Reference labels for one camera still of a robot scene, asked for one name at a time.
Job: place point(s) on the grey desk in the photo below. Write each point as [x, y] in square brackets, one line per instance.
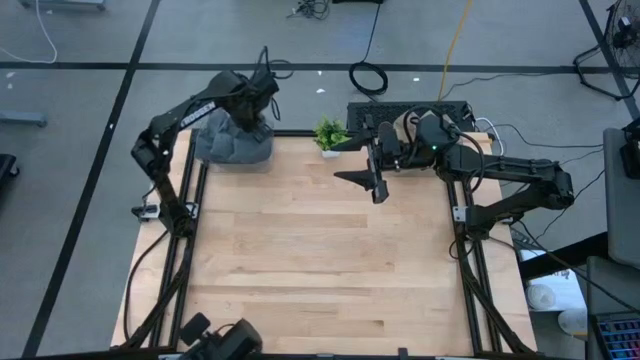
[622, 215]

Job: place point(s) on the backlit keyboard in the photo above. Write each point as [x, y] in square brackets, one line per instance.
[617, 335]

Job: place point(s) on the black perforated metal box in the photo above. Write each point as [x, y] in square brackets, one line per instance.
[380, 111]

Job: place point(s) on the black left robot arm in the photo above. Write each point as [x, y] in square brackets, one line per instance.
[170, 125]

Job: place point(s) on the grey cart base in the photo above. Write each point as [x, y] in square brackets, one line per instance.
[60, 4]

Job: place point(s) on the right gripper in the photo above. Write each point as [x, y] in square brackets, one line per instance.
[400, 157]

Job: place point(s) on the black desk device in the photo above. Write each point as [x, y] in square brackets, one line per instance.
[631, 155]

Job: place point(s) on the green plant in white pot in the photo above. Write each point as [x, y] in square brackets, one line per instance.
[330, 134]

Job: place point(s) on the black table clamp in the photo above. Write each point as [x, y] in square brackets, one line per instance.
[403, 352]

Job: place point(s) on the black desk beam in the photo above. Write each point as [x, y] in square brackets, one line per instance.
[560, 257]

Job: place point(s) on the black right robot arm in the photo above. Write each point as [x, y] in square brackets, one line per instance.
[520, 170]

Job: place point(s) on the black aluminium frame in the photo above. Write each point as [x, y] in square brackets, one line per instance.
[295, 134]

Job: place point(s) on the white roll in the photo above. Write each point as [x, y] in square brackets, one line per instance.
[572, 322]
[540, 297]

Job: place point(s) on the clear plastic bin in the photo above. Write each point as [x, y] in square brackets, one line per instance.
[235, 168]

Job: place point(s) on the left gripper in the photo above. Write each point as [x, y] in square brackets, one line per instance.
[250, 100]

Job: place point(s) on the black handheld camera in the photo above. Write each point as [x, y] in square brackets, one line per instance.
[235, 340]

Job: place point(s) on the grey metal foot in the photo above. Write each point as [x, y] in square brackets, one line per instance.
[20, 118]

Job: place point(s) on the black chair base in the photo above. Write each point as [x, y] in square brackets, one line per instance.
[6, 167]

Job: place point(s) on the black floor fan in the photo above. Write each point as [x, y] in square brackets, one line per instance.
[625, 30]

